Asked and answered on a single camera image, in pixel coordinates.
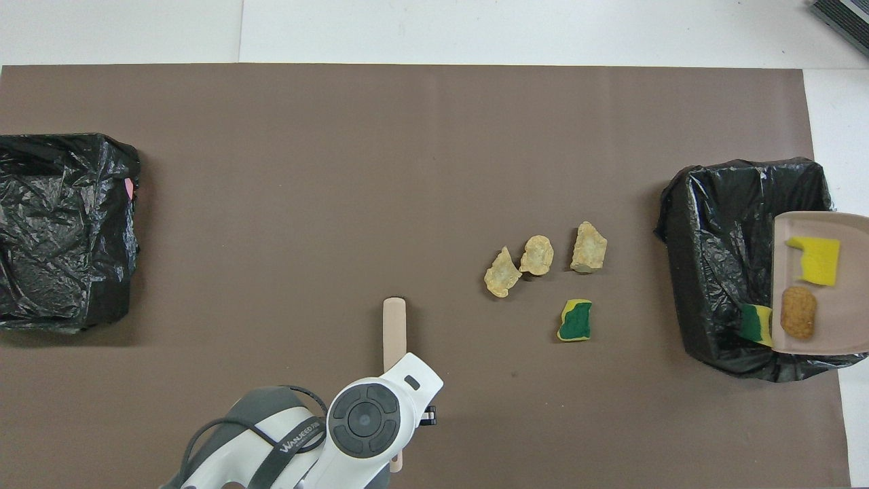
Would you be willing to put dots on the beige hand brush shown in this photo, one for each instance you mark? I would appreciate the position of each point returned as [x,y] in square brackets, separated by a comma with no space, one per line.
[394,333]

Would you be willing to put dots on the small yellow green sponge piece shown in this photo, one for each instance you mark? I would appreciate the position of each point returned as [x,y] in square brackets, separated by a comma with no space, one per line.
[755,324]

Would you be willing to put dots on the brown oval sponge piece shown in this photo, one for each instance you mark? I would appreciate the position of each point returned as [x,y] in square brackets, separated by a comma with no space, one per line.
[798,314]

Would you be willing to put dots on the yellow notched sponge piece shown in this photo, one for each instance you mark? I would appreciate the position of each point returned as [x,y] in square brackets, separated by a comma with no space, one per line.
[818,261]

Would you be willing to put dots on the beige plastic dustpan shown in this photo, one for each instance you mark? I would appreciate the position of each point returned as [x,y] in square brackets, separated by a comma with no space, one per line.
[848,319]

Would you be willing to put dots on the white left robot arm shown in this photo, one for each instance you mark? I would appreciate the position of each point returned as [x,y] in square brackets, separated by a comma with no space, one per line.
[366,418]

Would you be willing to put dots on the black bag lined bin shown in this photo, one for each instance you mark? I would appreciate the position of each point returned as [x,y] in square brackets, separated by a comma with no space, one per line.
[719,258]

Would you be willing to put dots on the black lined bin pink spot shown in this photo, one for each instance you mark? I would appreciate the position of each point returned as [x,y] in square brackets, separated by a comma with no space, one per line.
[61,176]

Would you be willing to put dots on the beige foam chunk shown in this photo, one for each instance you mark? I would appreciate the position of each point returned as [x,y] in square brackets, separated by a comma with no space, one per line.
[502,275]
[588,248]
[538,255]

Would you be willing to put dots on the green topped yellow sponge piece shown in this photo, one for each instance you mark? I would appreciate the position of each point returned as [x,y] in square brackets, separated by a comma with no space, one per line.
[576,326]

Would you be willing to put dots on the brown table mat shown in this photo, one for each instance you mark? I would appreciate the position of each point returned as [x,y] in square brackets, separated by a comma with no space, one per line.
[434,136]

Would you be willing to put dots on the dark grey ribbed device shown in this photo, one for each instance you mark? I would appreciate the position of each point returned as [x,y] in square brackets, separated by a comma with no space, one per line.
[848,17]

